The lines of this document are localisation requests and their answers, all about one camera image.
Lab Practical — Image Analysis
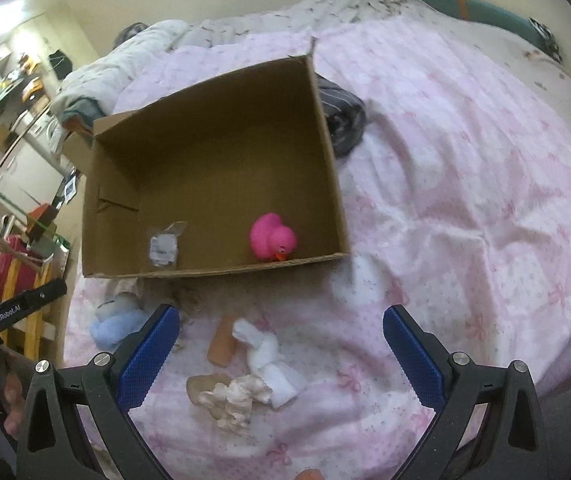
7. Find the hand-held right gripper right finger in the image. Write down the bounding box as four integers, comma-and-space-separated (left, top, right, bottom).
383, 304, 549, 480

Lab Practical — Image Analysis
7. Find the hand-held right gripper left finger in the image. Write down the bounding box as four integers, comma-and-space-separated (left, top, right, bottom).
15, 304, 181, 480

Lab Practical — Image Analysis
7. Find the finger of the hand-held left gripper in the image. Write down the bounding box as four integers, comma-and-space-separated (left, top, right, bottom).
34, 279, 69, 314

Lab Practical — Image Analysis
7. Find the light blue plush toy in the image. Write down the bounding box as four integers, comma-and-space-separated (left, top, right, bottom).
89, 292, 151, 348

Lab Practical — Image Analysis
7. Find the orange foam cylinder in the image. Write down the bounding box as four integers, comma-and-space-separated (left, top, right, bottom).
207, 316, 238, 365

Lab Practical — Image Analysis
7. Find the cream ruffled scrunchie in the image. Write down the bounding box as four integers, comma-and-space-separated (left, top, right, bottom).
196, 375, 272, 431

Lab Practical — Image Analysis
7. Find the white knotted cloth toy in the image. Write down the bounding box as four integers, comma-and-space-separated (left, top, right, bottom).
232, 319, 309, 408

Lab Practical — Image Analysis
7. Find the brown cardboard box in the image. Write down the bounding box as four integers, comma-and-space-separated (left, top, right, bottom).
62, 37, 351, 279

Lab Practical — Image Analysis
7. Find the tan soft pad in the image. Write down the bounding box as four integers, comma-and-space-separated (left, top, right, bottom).
186, 372, 236, 407

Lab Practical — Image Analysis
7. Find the yellow wooden rack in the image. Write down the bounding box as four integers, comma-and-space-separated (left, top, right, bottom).
0, 245, 63, 361

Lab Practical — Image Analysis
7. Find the red suitcase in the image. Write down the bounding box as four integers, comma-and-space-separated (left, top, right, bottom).
0, 234, 36, 303

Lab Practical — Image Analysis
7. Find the pink rubber duck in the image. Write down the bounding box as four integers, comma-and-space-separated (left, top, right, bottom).
250, 213, 299, 262

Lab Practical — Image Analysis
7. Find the pink bow-print blanket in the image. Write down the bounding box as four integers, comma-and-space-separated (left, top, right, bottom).
62, 10, 571, 480

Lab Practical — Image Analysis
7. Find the black hanging bag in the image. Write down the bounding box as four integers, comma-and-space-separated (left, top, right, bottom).
48, 50, 74, 81

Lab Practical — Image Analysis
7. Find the white patterned duvet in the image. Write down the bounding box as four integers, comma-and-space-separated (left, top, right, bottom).
52, 0, 416, 116

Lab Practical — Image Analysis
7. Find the dark striped cloth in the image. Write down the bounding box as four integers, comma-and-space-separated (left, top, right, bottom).
315, 72, 367, 157

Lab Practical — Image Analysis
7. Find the dark grey pillow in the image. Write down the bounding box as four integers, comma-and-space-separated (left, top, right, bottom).
114, 22, 151, 48

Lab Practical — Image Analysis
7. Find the black-white checked cloth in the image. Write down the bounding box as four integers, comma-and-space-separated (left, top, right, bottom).
528, 16, 565, 65

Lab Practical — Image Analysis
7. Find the teal headboard cushion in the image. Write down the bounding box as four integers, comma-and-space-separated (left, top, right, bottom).
412, 0, 551, 53

